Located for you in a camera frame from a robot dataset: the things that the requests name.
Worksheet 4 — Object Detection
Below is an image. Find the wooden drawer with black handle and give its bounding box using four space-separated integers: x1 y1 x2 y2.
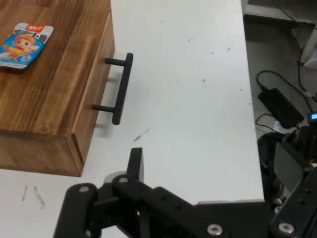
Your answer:
73 13 134 172

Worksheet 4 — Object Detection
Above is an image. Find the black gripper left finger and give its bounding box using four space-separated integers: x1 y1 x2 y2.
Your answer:
53 147 232 238

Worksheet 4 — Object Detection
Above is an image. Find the brown wooden cabinet box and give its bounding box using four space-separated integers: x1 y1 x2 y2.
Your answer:
0 0 116 177

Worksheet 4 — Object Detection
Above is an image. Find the blue cartoon snack packet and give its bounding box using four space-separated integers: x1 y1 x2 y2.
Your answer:
0 22 54 74

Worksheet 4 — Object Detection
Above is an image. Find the black power adapter cable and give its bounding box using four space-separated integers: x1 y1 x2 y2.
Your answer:
256 70 314 114

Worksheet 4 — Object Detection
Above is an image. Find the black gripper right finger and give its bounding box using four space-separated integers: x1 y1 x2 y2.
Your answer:
268 141 317 238

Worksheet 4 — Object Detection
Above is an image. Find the thin black floor cable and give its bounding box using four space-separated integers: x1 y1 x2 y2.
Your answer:
255 113 282 133

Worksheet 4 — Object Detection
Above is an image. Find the grey furniture frame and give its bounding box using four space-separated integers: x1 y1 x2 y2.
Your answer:
244 0 317 25

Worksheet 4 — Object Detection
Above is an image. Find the black power adapter brick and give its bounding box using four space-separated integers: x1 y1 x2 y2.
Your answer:
257 87 305 129

